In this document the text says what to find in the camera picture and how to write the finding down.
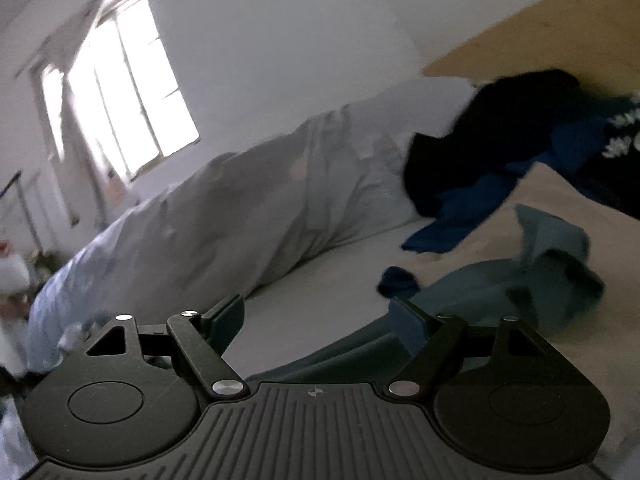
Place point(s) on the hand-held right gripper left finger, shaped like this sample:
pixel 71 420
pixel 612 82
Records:
pixel 226 322

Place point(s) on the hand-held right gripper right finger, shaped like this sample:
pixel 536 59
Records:
pixel 407 327

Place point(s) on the teal garment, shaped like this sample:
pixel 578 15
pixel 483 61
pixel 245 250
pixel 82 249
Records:
pixel 475 285

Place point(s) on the small blue cloth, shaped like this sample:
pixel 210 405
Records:
pixel 397 282

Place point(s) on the pale blue-white duvet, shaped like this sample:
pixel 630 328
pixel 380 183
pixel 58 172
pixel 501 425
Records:
pixel 225 220

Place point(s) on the royal blue garment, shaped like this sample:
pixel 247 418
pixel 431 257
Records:
pixel 465 210

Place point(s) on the beige blanket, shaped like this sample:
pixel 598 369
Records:
pixel 550 190

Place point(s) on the black garment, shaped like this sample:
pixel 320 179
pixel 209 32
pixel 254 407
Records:
pixel 475 135

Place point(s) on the bright window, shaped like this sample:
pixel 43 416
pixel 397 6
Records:
pixel 140 85

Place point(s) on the dark garment with white print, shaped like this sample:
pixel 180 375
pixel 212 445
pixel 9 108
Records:
pixel 615 175

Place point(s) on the wooden headboard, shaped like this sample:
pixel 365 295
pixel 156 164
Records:
pixel 550 25

